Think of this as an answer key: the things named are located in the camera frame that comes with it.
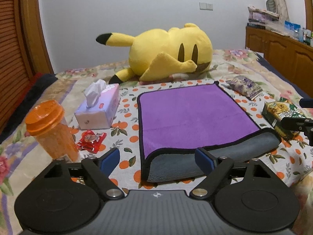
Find pink tissue box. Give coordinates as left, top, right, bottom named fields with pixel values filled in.
left=74, top=79, right=121, bottom=130

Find wooden louvered door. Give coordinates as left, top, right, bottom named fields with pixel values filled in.
left=1, top=0, right=53, bottom=129

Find yellow Pikachu plush toy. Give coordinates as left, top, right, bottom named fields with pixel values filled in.
left=96, top=23, right=213, bottom=84

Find red candy wrapper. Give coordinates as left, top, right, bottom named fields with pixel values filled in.
left=77, top=130, right=107, bottom=154

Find white wall switch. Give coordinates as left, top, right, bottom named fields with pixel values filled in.
left=199, top=2, right=213, bottom=11

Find floral bed sheet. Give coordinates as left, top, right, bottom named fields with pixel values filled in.
left=1, top=50, right=312, bottom=234

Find purple snack packet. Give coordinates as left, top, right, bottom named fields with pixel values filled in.
left=226, top=75, right=263, bottom=100

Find items on cabinet top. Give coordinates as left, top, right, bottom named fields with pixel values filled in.
left=284, top=21, right=312, bottom=47

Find stack of books and papers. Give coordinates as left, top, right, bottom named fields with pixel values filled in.
left=247, top=6, right=280, bottom=30

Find orange-print white cloth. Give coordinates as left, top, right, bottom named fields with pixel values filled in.
left=62, top=79, right=312, bottom=191

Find green instant noodle pack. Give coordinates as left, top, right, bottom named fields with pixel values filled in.
left=262, top=97, right=306, bottom=141

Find wooden sideboard cabinet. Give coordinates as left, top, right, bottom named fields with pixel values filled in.
left=246, top=26, right=312, bottom=97

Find purple and grey towel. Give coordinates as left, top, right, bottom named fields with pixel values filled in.
left=137, top=82, right=281, bottom=183

